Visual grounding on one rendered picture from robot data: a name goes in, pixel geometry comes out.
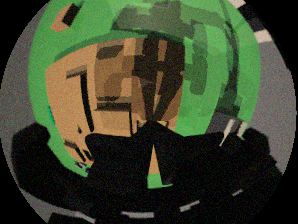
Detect small tan block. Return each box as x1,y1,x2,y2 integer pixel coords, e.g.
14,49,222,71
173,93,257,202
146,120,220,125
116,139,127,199
158,121,166,127

